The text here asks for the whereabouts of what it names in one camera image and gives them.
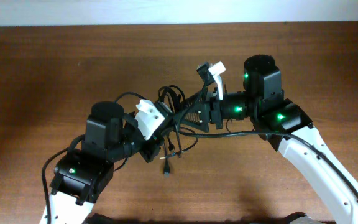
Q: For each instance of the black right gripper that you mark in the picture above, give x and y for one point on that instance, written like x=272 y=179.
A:
x=215 y=112

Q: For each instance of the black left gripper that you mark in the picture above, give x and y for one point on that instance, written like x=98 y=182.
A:
x=150 y=151

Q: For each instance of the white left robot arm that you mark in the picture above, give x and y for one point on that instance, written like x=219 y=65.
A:
x=87 y=164

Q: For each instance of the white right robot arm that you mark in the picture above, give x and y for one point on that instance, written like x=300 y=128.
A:
x=288 y=129

